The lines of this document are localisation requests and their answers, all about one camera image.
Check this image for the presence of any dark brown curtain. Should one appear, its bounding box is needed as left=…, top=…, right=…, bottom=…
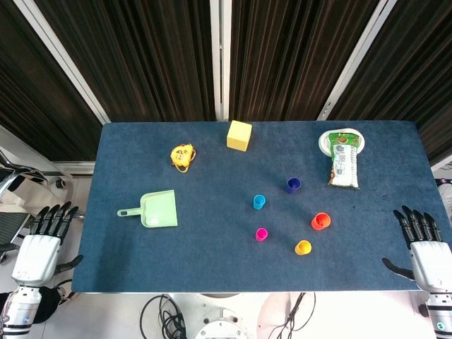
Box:
left=0, top=0, right=104, bottom=162
left=33, top=0, right=217, bottom=123
left=326, top=0, right=452, bottom=167
left=229, top=0, right=381, bottom=122

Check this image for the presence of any thin black cable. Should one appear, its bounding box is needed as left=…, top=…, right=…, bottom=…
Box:
left=268, top=292, right=317, bottom=339

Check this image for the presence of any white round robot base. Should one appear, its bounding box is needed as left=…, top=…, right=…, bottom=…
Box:
left=194, top=292, right=248, bottom=339

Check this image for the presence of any yellow tape measure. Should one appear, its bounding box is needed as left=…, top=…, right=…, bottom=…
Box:
left=169, top=143, right=197, bottom=174

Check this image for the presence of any white frame post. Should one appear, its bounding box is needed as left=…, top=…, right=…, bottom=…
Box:
left=13, top=0, right=111, bottom=124
left=316, top=0, right=390, bottom=121
left=209, top=0, right=231, bottom=121

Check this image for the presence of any right black-fingered robot hand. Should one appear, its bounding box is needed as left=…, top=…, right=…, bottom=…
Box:
left=381, top=205, right=452, bottom=293

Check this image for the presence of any white round plate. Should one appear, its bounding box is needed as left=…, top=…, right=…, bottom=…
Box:
left=318, top=127, right=367, bottom=156

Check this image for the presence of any light green plastic dustpan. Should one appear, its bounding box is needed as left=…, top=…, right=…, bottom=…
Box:
left=117, top=189, right=179, bottom=230

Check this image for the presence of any black cable bundle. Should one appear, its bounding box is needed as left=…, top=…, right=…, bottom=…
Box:
left=140, top=293, right=188, bottom=339

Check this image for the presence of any green and white snack bag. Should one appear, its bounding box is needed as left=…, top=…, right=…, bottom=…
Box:
left=327, top=130, right=361, bottom=190

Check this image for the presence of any orange-red plastic cup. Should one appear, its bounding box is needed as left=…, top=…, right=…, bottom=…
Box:
left=310, top=212, right=332, bottom=231

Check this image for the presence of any left black-fingered robot hand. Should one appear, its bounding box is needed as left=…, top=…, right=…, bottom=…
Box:
left=11, top=201, right=84, bottom=287

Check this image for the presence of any yellow sponge cube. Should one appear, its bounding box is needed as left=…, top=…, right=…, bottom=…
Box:
left=226, top=119, right=253, bottom=153

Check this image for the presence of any blue table cloth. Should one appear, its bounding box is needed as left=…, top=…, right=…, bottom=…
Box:
left=71, top=120, right=446, bottom=294

